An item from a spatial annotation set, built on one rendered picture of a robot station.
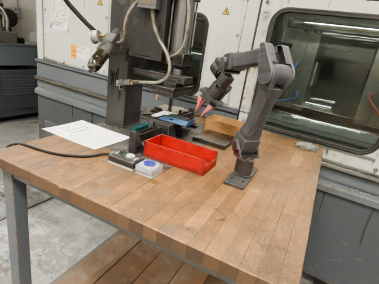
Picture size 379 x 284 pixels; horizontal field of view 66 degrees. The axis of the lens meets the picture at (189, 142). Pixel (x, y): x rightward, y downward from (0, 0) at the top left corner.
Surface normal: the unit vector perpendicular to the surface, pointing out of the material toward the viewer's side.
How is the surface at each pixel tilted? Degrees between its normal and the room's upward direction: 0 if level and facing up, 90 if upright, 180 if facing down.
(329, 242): 90
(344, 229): 90
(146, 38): 90
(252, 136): 106
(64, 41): 90
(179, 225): 0
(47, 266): 0
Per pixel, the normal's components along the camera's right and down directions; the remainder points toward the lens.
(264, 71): -0.91, 0.01
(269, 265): 0.14, -0.93
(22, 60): 0.85, 0.28
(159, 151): -0.44, 0.25
